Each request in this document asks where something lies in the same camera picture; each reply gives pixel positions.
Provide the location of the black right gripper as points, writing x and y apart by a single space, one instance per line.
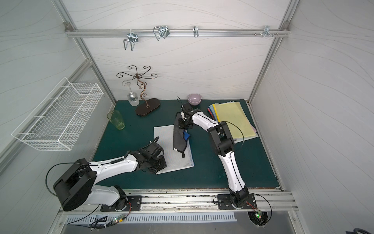
183 123

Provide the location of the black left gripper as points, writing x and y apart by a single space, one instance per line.
158 165

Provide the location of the grey blue microfibre cloth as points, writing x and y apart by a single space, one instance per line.
179 139

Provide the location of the teal mesh document bag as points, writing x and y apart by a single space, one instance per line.
211 111

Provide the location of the yellow mesh document bag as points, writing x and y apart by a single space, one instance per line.
235 120

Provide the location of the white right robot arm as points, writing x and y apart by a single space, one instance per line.
222 144

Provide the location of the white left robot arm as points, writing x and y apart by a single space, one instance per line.
79 185

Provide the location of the lilac ceramic bowl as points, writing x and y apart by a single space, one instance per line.
194 99

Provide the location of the dark oval stand base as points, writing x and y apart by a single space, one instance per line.
149 105

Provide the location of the green plastic cup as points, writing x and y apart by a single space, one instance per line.
116 119

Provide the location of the hanging wine glass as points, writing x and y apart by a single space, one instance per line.
132 96

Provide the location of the metal hook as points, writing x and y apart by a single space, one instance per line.
195 32
161 31
130 41
266 33

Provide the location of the white vent strip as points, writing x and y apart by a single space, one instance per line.
135 218

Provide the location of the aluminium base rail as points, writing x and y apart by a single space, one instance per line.
206 200

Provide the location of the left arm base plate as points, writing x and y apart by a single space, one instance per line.
130 203

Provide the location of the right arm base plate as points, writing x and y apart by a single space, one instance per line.
227 202

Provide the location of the white wire basket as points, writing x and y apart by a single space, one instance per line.
57 122

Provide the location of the aluminium top cross rail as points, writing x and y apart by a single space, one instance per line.
174 33

